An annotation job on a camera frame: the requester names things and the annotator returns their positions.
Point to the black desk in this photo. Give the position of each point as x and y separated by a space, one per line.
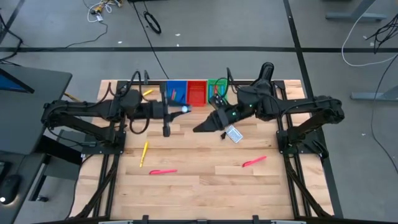
18 124

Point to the grey desk leg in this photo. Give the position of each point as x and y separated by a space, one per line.
373 96
354 16

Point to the red plastic basket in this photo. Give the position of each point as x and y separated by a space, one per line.
197 93

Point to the green plastic basket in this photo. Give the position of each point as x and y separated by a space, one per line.
216 81

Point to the purple marker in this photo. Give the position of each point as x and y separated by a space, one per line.
182 99

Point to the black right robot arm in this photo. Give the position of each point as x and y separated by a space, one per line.
267 104

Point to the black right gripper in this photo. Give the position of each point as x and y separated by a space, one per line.
231 116

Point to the black computer mouse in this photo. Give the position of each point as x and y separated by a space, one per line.
9 188

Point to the black aluminium table frame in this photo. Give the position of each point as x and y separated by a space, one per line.
155 82

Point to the blue plastic basket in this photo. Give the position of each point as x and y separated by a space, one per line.
180 87

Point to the monitor with blue screen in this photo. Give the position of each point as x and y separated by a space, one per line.
12 84

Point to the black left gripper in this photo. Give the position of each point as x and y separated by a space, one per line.
157 110

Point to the green marker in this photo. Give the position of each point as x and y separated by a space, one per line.
176 99

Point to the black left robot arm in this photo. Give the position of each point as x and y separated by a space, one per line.
93 109

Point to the yellow marker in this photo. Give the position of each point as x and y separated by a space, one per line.
148 92
144 154

